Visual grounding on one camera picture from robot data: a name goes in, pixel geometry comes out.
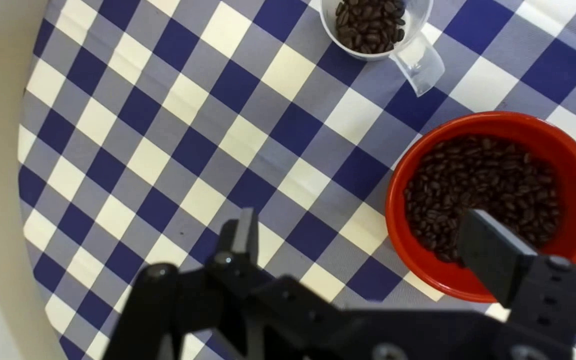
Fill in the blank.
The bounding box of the blue white checkered tablecloth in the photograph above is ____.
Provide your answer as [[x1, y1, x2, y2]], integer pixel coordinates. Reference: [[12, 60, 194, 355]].
[[18, 0, 576, 360]]

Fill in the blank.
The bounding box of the red bowl with coffee beans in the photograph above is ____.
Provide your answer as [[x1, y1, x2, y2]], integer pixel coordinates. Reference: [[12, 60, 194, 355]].
[[383, 112, 576, 303]]

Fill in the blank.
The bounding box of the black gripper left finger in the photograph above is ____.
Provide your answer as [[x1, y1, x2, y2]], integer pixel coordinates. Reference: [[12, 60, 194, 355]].
[[213, 208, 257, 266]]

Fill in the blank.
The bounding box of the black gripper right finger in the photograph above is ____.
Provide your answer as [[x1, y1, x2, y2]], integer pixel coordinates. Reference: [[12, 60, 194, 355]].
[[456, 211, 535, 306]]

